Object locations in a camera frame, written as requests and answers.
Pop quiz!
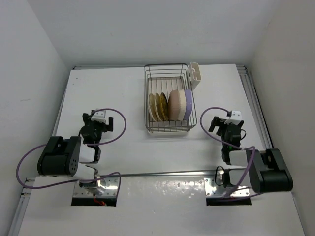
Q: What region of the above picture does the white cutlery holder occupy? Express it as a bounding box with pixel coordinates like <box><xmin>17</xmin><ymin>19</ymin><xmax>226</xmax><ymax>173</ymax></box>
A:
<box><xmin>188</xmin><ymin>62</ymin><xmax>201</xmax><ymax>91</ymax></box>

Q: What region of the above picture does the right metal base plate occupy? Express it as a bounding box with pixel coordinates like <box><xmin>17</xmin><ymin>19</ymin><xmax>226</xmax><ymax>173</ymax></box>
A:
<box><xmin>204</xmin><ymin>176</ymin><xmax>250</xmax><ymax>199</ymax></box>

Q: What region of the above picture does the cream round plate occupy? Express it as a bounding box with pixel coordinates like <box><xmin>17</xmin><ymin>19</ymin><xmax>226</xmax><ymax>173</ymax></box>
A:
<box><xmin>148</xmin><ymin>93</ymin><xmax>158</xmax><ymax>122</ymax></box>
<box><xmin>154</xmin><ymin>93</ymin><xmax>163</xmax><ymax>121</ymax></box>

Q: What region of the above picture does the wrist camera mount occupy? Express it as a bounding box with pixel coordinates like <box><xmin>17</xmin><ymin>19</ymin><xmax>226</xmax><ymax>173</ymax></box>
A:
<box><xmin>91</xmin><ymin>109</ymin><xmax>106</xmax><ymax>123</ymax></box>
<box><xmin>224</xmin><ymin>110</ymin><xmax>242</xmax><ymax>125</ymax></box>

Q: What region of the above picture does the aluminium frame rail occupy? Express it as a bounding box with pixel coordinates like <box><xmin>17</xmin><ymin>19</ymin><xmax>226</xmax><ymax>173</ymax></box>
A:
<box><xmin>236</xmin><ymin>65</ymin><xmax>274</xmax><ymax>149</ymax></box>

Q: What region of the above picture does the purple square plate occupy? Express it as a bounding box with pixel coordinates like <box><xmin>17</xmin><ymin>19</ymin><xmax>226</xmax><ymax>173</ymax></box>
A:
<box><xmin>183</xmin><ymin>89</ymin><xmax>192</xmax><ymax>120</ymax></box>

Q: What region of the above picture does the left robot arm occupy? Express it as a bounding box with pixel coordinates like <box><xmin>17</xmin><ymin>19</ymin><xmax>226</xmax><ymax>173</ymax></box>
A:
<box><xmin>37</xmin><ymin>111</ymin><xmax>114</xmax><ymax>196</ymax></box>

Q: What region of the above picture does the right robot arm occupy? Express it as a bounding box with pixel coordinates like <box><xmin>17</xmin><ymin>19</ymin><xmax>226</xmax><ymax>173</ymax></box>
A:
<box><xmin>208</xmin><ymin>116</ymin><xmax>293</xmax><ymax>193</ymax></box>

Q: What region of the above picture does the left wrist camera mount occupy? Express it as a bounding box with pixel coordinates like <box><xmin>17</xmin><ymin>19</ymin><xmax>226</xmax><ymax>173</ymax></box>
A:
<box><xmin>91</xmin><ymin>109</ymin><xmax>106</xmax><ymax>123</ymax></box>

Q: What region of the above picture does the yellow patterned round plate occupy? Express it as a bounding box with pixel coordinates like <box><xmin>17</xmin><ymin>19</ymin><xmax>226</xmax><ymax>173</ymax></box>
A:
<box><xmin>160</xmin><ymin>92</ymin><xmax>169</xmax><ymax>121</ymax></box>

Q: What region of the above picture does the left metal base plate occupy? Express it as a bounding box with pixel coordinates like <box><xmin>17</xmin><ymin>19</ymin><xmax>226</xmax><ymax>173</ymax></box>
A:
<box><xmin>73</xmin><ymin>176</ymin><xmax>120</xmax><ymax>199</ymax></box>

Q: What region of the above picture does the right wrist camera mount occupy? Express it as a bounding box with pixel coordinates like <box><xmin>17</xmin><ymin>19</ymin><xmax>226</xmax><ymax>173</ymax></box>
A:
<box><xmin>224</xmin><ymin>110</ymin><xmax>242</xmax><ymax>125</ymax></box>

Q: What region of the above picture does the metal base plate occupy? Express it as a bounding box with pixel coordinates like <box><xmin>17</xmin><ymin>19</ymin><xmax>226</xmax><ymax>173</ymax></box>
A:
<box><xmin>73</xmin><ymin>176</ymin><xmax>120</xmax><ymax>199</ymax></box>
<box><xmin>204</xmin><ymin>176</ymin><xmax>250</xmax><ymax>199</ymax></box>

